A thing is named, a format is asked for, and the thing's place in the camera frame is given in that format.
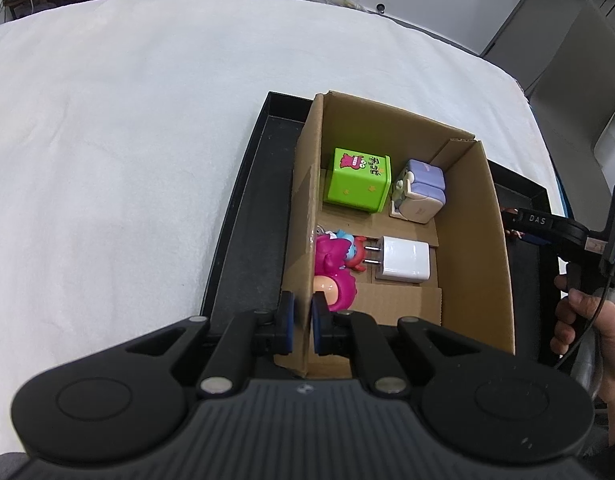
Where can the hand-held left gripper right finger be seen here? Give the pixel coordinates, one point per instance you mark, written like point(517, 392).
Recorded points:
point(318, 325)

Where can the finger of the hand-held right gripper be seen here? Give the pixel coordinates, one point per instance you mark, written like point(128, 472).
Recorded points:
point(537, 241)
point(511, 214)

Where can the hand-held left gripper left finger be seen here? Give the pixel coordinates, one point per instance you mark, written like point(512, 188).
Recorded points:
point(286, 322)

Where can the pink-haired doll figure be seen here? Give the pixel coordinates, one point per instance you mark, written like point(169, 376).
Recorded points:
point(335, 280)

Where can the brown cardboard box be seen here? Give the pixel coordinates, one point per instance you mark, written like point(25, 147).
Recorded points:
point(482, 270)

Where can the lavender cube charger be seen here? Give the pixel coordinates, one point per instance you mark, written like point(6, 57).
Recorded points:
point(422, 190)

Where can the black tray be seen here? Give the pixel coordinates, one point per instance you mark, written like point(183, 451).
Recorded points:
point(252, 220)

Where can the white charger plug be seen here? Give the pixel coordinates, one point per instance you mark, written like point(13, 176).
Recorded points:
point(405, 260)

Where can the green cube toy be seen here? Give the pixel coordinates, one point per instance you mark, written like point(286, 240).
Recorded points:
point(355, 180)

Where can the person's right hand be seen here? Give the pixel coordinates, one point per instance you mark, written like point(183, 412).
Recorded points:
point(607, 350)

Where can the grey chair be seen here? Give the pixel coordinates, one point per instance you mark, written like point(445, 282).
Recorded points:
point(562, 50)

